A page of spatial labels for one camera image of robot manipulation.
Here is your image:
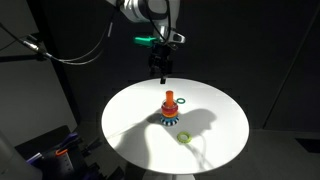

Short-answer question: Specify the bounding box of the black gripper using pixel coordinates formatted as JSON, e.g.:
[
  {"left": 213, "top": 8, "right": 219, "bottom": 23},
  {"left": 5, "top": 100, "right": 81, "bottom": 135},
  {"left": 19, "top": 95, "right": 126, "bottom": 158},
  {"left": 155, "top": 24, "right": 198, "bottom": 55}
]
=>
[{"left": 147, "top": 44, "right": 174, "bottom": 85}]

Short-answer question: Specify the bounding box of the clear plastic ring with beads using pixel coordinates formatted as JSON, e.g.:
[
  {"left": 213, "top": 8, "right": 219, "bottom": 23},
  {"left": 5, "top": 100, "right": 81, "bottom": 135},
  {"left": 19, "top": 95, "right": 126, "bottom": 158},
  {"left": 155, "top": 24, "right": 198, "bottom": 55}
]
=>
[{"left": 160, "top": 102, "right": 179, "bottom": 113}]

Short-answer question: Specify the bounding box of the black vertical stand pole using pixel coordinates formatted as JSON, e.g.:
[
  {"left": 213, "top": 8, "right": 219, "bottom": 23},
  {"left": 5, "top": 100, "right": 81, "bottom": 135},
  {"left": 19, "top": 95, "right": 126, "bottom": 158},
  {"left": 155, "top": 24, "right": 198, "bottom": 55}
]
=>
[{"left": 26, "top": 0, "right": 83, "bottom": 126}]

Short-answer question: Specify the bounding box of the colourful stacked toy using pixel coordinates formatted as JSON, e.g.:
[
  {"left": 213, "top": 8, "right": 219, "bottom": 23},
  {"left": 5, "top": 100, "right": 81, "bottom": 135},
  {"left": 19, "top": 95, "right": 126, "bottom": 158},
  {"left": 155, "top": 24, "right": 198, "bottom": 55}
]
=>
[{"left": 160, "top": 117, "right": 180, "bottom": 128}]

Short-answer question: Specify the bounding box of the black equipment case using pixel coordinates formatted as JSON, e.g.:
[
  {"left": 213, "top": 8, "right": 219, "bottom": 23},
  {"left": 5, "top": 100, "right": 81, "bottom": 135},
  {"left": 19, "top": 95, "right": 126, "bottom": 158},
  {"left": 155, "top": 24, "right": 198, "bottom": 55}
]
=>
[{"left": 14, "top": 124, "right": 101, "bottom": 180}]

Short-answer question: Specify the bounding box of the purple plastic item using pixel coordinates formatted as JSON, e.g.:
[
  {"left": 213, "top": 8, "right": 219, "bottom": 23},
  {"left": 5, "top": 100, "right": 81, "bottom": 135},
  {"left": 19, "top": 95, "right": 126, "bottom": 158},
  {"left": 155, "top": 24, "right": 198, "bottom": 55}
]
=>
[{"left": 26, "top": 152, "right": 43, "bottom": 165}]

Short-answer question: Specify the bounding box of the orange stand post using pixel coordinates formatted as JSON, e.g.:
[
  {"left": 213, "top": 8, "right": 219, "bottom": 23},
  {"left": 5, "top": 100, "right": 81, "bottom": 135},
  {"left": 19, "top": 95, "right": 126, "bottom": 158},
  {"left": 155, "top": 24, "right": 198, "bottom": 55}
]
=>
[{"left": 165, "top": 89, "right": 175, "bottom": 108}]

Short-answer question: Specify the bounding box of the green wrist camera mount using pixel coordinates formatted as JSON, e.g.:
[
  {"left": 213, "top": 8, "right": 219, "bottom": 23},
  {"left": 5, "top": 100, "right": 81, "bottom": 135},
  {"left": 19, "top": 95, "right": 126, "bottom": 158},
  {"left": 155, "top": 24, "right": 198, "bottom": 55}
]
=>
[{"left": 133, "top": 35, "right": 158, "bottom": 48}]

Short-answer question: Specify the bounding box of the red toy ring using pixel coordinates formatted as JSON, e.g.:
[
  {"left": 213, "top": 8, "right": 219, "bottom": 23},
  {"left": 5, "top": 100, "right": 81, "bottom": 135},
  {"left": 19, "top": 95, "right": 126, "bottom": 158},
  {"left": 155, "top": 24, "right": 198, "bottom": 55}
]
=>
[{"left": 161, "top": 106, "right": 179, "bottom": 116}]

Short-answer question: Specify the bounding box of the orange toy ring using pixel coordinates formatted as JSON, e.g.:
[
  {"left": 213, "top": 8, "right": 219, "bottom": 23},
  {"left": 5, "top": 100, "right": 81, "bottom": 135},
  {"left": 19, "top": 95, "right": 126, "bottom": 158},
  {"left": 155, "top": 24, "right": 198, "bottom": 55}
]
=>
[{"left": 161, "top": 112, "right": 179, "bottom": 119}]

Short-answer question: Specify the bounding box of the blue toy ring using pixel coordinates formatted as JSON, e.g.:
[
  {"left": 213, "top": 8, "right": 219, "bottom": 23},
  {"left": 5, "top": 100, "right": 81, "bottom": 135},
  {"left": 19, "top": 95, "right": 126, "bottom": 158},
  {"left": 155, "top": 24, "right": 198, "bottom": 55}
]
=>
[{"left": 160, "top": 115, "right": 180, "bottom": 122}]

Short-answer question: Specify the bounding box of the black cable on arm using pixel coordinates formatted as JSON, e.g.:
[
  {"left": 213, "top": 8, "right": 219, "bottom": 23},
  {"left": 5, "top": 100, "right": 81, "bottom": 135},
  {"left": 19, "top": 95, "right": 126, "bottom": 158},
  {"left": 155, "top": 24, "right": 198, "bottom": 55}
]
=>
[{"left": 144, "top": 0, "right": 173, "bottom": 44}]

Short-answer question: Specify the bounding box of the lime green toothed ring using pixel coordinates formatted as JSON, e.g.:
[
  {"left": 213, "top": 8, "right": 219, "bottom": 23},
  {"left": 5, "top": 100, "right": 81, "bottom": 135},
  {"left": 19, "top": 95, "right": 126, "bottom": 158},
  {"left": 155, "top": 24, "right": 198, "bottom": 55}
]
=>
[{"left": 176, "top": 131, "right": 193, "bottom": 144}]

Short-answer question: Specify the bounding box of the long black hanging cable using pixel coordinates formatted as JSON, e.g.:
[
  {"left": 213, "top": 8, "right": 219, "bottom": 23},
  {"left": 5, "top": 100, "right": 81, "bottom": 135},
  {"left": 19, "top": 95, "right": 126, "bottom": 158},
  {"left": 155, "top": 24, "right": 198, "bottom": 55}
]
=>
[{"left": 0, "top": 9, "right": 118, "bottom": 66}]

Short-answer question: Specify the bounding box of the small orange handle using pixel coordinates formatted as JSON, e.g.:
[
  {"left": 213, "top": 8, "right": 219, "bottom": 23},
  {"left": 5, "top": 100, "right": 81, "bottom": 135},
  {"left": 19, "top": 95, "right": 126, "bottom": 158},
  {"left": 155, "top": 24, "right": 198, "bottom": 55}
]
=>
[{"left": 54, "top": 148, "right": 69, "bottom": 156}]

